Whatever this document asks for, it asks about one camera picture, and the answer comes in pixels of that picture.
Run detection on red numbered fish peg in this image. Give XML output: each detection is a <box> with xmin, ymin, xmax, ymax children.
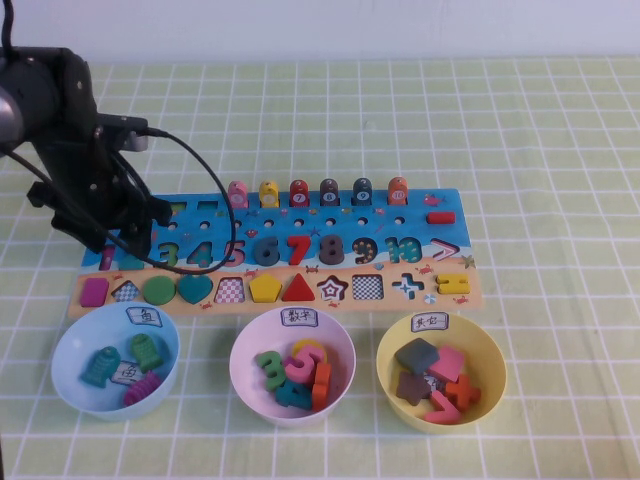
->
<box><xmin>288</xmin><ymin>179</ymin><xmax>311</xmax><ymax>209</ymax></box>

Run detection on green number three piece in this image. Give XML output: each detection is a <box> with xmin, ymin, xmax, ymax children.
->
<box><xmin>255</xmin><ymin>350</ymin><xmax>289</xmax><ymax>391</ymax></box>

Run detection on pink trapezoid piece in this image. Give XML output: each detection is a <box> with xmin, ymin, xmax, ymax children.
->
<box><xmin>427</xmin><ymin>345</ymin><xmax>471</xmax><ymax>384</ymax></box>

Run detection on orange number piece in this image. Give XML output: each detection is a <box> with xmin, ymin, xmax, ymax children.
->
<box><xmin>310</xmin><ymin>362</ymin><xmax>333</xmax><ymax>412</ymax></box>

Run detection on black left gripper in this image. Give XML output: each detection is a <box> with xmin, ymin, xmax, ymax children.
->
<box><xmin>27</xmin><ymin>115</ymin><xmax>174</xmax><ymax>260</ymax></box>

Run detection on teal heart piece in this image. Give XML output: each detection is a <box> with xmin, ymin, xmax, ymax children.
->
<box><xmin>178</xmin><ymin>274</ymin><xmax>215</xmax><ymax>305</ymax></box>

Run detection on brown star piece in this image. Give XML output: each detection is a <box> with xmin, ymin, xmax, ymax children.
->
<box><xmin>396</xmin><ymin>372</ymin><xmax>434</xmax><ymax>407</ymax></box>

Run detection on teal number four piece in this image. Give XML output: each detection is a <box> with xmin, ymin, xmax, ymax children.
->
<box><xmin>273</xmin><ymin>379</ymin><xmax>315</xmax><ymax>411</ymax></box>

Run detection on teal wooden fish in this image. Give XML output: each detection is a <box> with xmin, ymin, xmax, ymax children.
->
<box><xmin>80</xmin><ymin>346</ymin><xmax>122</xmax><ymax>388</ymax></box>

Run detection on dark grey number six piece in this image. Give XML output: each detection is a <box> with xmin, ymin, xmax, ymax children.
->
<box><xmin>253</xmin><ymin>237</ymin><xmax>282</xmax><ymax>267</ymax></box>

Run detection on yellow pentagon piece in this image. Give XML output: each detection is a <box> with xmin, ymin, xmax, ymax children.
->
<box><xmin>248</xmin><ymin>273</ymin><xmax>284</xmax><ymax>304</ymax></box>

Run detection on light blue bowl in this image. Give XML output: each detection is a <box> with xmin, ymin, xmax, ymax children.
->
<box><xmin>51</xmin><ymin>303</ymin><xmax>181</xmax><ymax>422</ymax></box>

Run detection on magenta rectangle piece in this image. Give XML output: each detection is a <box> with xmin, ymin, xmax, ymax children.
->
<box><xmin>79</xmin><ymin>277</ymin><xmax>110</xmax><ymax>309</ymax></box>

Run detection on pink bowl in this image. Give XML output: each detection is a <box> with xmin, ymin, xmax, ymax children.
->
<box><xmin>228</xmin><ymin>307</ymin><xmax>357</xmax><ymax>429</ymax></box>

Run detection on dark grey square piece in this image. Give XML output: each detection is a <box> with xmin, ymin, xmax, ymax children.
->
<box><xmin>393</xmin><ymin>338</ymin><xmax>441</xmax><ymax>375</ymax></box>

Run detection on magenta wooden fish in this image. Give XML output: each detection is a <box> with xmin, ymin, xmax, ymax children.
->
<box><xmin>123</xmin><ymin>372</ymin><xmax>164</xmax><ymax>407</ymax></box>

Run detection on yellow bowl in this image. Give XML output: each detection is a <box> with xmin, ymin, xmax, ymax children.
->
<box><xmin>375</xmin><ymin>313</ymin><xmax>508</xmax><ymax>435</ymax></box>

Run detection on black camera cable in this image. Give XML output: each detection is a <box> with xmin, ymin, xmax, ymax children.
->
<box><xmin>89</xmin><ymin>128</ymin><xmax>238</xmax><ymax>275</ymax></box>

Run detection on yellow equals sign piece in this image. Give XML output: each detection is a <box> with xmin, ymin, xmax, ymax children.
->
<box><xmin>435</xmin><ymin>273</ymin><xmax>470</xmax><ymax>296</ymax></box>

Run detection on orange numbered fish peg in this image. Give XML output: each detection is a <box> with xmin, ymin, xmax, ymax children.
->
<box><xmin>387</xmin><ymin>176</ymin><xmax>410</xmax><ymax>206</ymax></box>

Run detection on paper label number characters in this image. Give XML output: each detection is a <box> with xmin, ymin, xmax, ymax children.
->
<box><xmin>280</xmin><ymin>306</ymin><xmax>320</xmax><ymax>330</ymax></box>

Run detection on loose paper label fish character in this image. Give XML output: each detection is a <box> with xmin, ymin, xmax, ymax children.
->
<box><xmin>110</xmin><ymin>360</ymin><xmax>139</xmax><ymax>386</ymax></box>

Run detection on yellow numbered fish peg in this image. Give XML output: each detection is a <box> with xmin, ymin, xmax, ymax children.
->
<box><xmin>258</xmin><ymin>179</ymin><xmax>280</xmax><ymax>210</ymax></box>

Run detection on yellow number piece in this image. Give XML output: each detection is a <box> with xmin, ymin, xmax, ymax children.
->
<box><xmin>292</xmin><ymin>338</ymin><xmax>329</xmax><ymax>364</ymax></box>

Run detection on red number seven piece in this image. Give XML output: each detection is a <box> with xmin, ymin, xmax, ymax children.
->
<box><xmin>285</xmin><ymin>234</ymin><xmax>316</xmax><ymax>266</ymax></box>

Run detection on dark grey numbered fish peg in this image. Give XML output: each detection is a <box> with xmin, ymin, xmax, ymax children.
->
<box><xmin>352</xmin><ymin>177</ymin><xmax>374</xmax><ymax>208</ymax></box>

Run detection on brown number eight piece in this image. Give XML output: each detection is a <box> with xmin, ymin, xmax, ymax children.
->
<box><xmin>318</xmin><ymin>235</ymin><xmax>346</xmax><ymax>266</ymax></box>

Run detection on orange plus sign piece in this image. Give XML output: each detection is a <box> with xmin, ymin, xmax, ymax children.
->
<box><xmin>443</xmin><ymin>373</ymin><xmax>482</xmax><ymax>409</ymax></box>

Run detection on green wooden fish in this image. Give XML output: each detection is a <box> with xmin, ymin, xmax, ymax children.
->
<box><xmin>130</xmin><ymin>333</ymin><xmax>166</xmax><ymax>374</ymax></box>

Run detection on pink numbered fish peg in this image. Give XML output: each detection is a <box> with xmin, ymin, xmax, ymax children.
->
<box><xmin>227</xmin><ymin>180</ymin><xmax>250</xmax><ymax>210</ymax></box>

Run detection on green circle piece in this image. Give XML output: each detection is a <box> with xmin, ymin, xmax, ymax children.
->
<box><xmin>143</xmin><ymin>275</ymin><xmax>177</xmax><ymax>306</ymax></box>

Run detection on blue wooden puzzle board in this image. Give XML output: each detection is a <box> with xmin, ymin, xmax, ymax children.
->
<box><xmin>66</xmin><ymin>188</ymin><xmax>485</xmax><ymax>321</ymax></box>

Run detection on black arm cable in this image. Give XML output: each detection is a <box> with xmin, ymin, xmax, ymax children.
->
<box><xmin>0</xmin><ymin>0</ymin><xmax>15</xmax><ymax>54</ymax></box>

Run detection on red triangle piece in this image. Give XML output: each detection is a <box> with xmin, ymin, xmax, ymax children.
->
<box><xmin>280</xmin><ymin>273</ymin><xmax>317</xmax><ymax>303</ymax></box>

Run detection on brown numbered fish peg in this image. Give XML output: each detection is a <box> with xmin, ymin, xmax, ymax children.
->
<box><xmin>319</xmin><ymin>178</ymin><xmax>341</xmax><ymax>208</ymax></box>

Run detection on pink greater-than sign piece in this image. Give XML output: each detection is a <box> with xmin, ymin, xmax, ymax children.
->
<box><xmin>423</xmin><ymin>390</ymin><xmax>460</xmax><ymax>425</ymax></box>

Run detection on pink number five piece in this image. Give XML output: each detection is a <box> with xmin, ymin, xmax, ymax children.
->
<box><xmin>283</xmin><ymin>345</ymin><xmax>321</xmax><ymax>384</ymax></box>

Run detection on green grid tablecloth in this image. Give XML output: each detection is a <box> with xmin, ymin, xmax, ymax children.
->
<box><xmin>0</xmin><ymin>57</ymin><xmax>640</xmax><ymax>480</ymax></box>

